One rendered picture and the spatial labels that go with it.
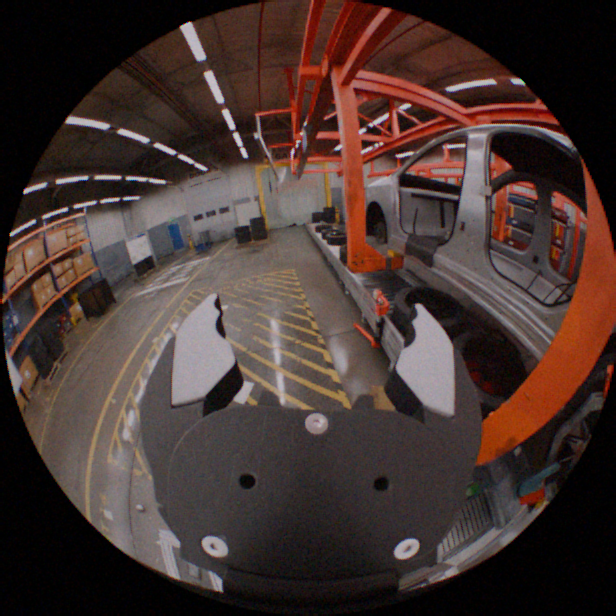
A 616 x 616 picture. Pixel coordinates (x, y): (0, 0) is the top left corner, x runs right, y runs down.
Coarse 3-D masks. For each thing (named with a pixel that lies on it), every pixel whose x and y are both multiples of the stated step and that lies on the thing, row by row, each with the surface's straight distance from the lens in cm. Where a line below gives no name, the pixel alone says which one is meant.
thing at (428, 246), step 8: (408, 240) 195; (416, 240) 185; (424, 240) 177; (432, 240) 171; (408, 248) 191; (416, 248) 181; (424, 248) 174; (432, 248) 167; (416, 256) 181; (424, 256) 172; (432, 256) 164
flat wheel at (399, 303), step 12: (408, 288) 187; (420, 288) 192; (432, 288) 199; (396, 300) 162; (408, 300) 185; (420, 300) 195; (432, 300) 196; (444, 300) 191; (456, 300) 190; (396, 312) 159; (408, 312) 149; (432, 312) 162; (444, 312) 194; (456, 312) 170; (396, 324) 162; (444, 324) 148; (456, 324) 155; (456, 336) 171
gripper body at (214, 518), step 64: (192, 448) 6; (256, 448) 5; (320, 448) 5; (384, 448) 5; (192, 512) 5; (256, 512) 5; (320, 512) 5; (384, 512) 5; (448, 512) 6; (256, 576) 5; (320, 576) 5; (384, 576) 6
